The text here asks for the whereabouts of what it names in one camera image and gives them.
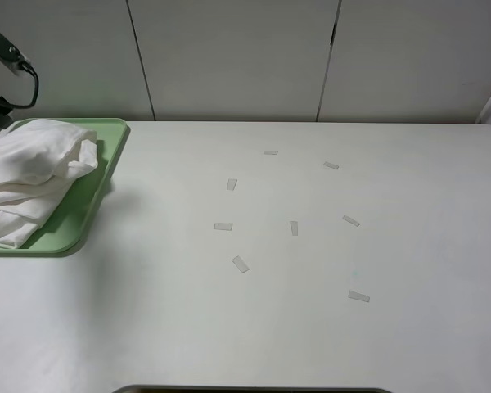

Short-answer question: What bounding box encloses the white short sleeve t-shirt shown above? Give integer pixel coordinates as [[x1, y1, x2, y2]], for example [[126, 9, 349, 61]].
[[0, 119, 98, 249]]

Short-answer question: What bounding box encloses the light green plastic tray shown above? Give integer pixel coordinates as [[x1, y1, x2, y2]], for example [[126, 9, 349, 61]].
[[0, 118, 129, 257]]

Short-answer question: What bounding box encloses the clear tape marker upper left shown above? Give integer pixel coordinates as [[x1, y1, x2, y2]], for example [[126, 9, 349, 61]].
[[227, 178, 237, 191]]

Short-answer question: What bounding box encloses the clear tape marker lower left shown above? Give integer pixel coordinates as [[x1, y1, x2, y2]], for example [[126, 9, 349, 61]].
[[232, 255, 250, 273]]

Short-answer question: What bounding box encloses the clear tape marker centre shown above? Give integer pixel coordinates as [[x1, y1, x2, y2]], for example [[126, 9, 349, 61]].
[[290, 221, 299, 236]]

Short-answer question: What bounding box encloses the clear tape marker upper right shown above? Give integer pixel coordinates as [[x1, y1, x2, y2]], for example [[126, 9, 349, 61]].
[[323, 161, 340, 169]]

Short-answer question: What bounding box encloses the clear tape marker middle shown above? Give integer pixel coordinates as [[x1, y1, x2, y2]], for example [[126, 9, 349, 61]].
[[343, 215, 360, 227]]

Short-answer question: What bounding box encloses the clear tape marker near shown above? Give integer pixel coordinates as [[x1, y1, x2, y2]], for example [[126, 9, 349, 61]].
[[348, 290, 370, 303]]

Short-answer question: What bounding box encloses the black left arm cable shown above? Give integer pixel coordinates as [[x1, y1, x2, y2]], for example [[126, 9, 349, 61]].
[[0, 61, 40, 110]]

